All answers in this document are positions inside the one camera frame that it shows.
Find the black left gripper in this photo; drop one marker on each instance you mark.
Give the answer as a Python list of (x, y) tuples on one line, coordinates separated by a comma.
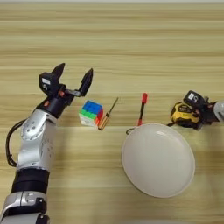
[(57, 103)]

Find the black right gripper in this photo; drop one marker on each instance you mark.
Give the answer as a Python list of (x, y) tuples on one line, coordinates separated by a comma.
[(208, 112)]

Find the yellow tape measure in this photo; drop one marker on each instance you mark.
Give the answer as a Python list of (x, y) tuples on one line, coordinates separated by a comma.
[(182, 115)]

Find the colourful puzzle cube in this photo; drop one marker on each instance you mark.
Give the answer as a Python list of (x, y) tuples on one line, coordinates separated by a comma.
[(91, 112)]

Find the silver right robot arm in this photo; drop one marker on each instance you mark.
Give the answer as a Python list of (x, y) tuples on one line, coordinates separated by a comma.
[(220, 110)]

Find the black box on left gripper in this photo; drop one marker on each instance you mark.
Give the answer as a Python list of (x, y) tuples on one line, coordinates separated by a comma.
[(49, 83)]

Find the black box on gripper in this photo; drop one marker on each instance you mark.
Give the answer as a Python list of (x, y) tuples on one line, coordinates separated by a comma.
[(49, 83), (194, 98)]

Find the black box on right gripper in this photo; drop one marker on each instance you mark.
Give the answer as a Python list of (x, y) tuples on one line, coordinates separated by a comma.
[(194, 98)]

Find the white round plate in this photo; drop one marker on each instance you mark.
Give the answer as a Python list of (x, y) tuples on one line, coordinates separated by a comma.
[(157, 160)]

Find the red and black marker pen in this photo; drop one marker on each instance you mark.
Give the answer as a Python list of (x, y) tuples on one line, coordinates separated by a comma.
[(143, 106)]

